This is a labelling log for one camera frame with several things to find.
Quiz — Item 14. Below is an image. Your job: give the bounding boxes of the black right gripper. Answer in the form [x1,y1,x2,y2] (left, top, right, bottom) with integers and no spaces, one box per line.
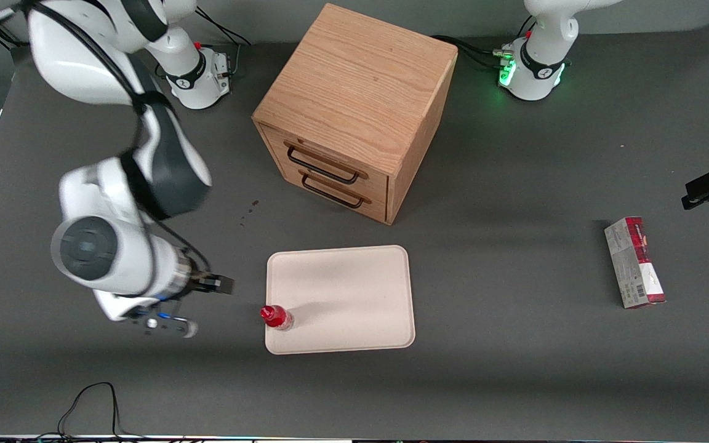
[190,273,235,297]

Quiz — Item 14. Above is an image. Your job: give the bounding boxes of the red coke bottle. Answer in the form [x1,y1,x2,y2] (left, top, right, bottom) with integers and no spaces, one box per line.
[260,304,295,332]

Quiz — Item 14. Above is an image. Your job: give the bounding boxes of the white rectangular tray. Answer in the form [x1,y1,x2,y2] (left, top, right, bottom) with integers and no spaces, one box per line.
[265,245,416,356]

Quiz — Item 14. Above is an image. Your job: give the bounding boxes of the red plaid cardboard box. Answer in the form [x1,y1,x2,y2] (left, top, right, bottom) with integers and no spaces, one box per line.
[604,216,667,309]

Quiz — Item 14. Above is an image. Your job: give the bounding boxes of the wooden drawer front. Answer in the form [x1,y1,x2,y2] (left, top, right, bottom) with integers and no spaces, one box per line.
[260,123,390,199]
[270,161,390,223]

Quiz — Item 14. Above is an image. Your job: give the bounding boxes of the wooden drawer cabinet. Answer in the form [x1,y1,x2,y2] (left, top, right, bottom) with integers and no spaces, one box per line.
[252,2,459,226]

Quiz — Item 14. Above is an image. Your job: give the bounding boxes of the black metal drawer handle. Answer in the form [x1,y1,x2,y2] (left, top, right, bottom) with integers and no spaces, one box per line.
[298,170,372,210]
[284,143,369,185]

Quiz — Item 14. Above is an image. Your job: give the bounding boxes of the thin black looped cable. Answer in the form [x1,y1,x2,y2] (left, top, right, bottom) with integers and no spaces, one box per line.
[34,381,146,441]

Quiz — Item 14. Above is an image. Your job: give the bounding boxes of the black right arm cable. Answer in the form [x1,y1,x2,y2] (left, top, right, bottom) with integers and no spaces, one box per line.
[19,0,214,277]

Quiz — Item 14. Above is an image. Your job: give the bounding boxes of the black right base cable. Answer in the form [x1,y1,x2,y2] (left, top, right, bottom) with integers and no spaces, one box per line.
[194,6,252,47]

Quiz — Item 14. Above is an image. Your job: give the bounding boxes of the black base cable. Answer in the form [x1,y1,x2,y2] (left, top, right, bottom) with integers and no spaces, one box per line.
[194,6,252,47]
[431,34,515,70]

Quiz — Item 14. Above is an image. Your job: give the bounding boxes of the black left base cable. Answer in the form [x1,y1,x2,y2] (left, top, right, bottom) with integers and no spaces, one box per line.
[431,34,515,70]

